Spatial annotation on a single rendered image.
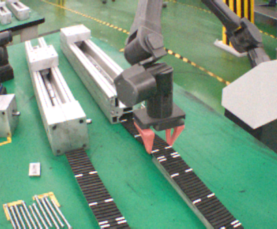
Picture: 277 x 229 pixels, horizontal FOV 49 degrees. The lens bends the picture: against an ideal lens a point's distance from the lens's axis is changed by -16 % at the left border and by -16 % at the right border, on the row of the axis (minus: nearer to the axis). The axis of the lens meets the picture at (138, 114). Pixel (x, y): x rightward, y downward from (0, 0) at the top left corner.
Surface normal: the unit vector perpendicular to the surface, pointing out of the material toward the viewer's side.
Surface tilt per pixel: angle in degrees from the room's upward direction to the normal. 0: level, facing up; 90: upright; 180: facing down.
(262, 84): 90
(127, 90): 90
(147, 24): 47
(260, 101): 90
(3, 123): 90
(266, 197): 0
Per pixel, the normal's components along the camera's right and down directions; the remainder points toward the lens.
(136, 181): -0.02, -0.87
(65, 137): 0.40, 0.44
